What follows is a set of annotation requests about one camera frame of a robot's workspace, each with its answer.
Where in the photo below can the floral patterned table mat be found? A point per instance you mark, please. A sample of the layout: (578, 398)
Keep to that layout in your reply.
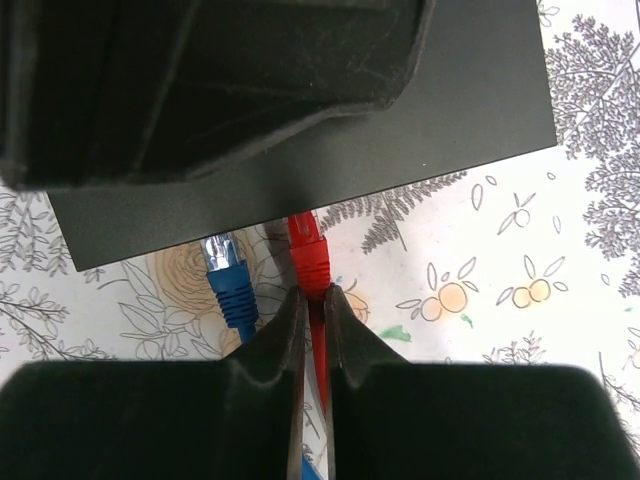
(530, 260)

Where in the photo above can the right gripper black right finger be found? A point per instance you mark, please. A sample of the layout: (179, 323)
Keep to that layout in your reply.
(388, 418)

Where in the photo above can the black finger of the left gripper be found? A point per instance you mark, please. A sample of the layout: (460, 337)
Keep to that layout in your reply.
(146, 92)

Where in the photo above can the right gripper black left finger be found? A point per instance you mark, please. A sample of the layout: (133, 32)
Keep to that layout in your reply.
(236, 418)

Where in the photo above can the black network switch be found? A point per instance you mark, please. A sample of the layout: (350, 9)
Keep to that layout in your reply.
(480, 95)

